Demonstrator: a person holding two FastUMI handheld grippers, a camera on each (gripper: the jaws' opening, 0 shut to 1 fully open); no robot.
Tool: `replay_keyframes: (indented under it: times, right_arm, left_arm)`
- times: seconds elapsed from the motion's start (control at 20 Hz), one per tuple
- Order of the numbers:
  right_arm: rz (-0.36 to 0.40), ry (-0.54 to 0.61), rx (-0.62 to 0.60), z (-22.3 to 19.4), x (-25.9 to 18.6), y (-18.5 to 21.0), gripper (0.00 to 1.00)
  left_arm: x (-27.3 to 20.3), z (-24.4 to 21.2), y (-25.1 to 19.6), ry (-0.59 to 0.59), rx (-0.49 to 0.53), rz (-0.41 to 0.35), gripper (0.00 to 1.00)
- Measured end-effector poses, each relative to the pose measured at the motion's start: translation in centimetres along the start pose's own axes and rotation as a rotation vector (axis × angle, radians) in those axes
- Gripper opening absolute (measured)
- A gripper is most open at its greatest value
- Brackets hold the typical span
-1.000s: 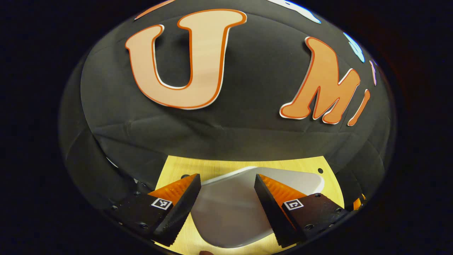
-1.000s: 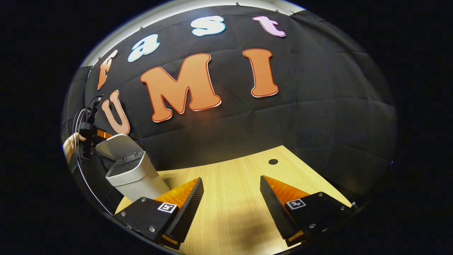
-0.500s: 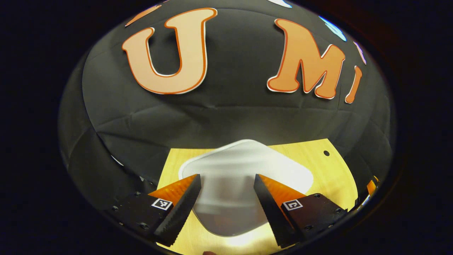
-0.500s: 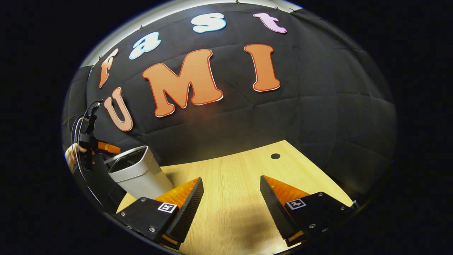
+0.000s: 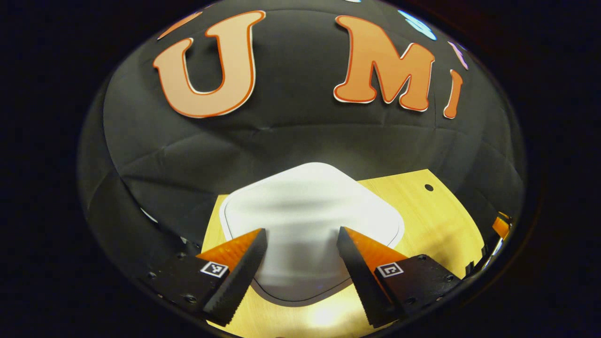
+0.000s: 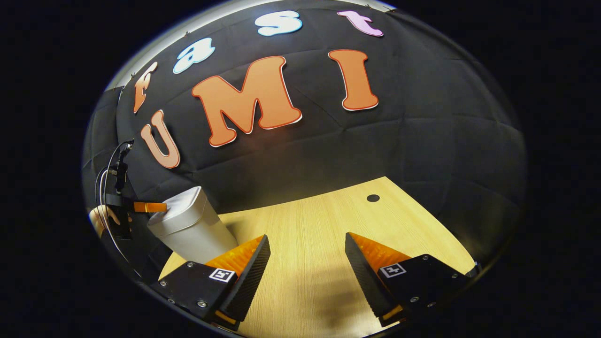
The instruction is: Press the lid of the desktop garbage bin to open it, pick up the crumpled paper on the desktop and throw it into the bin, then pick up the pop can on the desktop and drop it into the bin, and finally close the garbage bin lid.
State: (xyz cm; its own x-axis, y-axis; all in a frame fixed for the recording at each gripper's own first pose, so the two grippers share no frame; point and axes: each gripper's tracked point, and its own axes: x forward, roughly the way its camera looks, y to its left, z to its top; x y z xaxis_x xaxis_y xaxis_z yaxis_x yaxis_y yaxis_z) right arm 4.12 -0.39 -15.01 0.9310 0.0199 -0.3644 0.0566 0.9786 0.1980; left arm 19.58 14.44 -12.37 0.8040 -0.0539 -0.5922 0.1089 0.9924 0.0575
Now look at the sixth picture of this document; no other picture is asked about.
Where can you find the black backdrop cloth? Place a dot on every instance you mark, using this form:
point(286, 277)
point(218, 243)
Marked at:
point(446, 141)

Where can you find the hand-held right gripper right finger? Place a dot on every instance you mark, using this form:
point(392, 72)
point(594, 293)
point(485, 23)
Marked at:
point(361, 281)

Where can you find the black round desk grommet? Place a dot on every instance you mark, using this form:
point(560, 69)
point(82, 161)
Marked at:
point(373, 197)

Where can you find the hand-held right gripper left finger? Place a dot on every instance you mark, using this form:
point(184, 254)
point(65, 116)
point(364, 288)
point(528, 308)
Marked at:
point(251, 281)

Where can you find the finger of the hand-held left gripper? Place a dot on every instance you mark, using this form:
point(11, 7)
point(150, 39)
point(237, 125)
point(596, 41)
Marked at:
point(150, 207)

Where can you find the white desktop garbage bin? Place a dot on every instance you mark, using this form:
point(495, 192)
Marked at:
point(192, 230)

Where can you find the wooden desktop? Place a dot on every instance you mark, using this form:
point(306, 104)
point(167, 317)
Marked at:
point(319, 220)

